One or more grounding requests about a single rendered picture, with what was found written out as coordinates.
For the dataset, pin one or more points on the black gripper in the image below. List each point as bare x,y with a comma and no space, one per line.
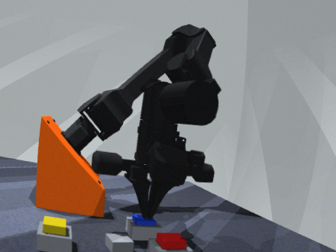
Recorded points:
112,164

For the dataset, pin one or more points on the white block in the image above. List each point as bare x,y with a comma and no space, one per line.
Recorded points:
119,243

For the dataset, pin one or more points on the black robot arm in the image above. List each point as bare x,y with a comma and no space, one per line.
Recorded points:
191,98

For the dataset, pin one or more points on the red button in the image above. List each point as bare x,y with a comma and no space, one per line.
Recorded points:
168,242

